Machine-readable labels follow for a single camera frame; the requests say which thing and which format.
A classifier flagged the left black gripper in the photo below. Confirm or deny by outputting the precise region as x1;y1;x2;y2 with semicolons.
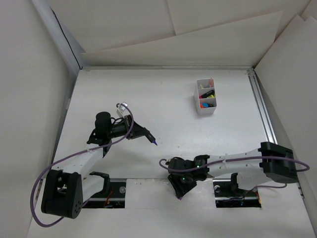
107;115;149;140

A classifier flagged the purple tip black highlighter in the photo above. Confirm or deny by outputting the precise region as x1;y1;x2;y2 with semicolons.
145;132;158;146

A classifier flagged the pink cap black highlighter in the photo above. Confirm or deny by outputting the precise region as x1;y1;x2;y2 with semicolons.
199;92;212;99

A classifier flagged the yellow cap black highlighter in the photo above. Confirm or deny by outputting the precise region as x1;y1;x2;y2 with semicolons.
199;90;215;99

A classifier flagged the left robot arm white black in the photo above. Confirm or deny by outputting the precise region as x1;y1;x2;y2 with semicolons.
41;112;156;219

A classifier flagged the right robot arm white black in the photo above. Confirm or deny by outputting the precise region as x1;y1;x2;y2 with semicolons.
163;142;298;199

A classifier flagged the white compartment pen holder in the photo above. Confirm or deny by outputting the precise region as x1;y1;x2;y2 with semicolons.
193;78;217;116

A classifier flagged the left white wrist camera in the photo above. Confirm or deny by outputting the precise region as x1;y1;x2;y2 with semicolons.
116;102;128;118

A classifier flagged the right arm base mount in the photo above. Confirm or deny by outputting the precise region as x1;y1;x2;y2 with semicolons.
212;173;262;208

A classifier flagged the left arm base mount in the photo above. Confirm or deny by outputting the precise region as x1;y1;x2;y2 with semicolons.
83;172;127;209

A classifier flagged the aluminium rail right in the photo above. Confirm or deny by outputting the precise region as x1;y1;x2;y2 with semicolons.
247;68;278;144

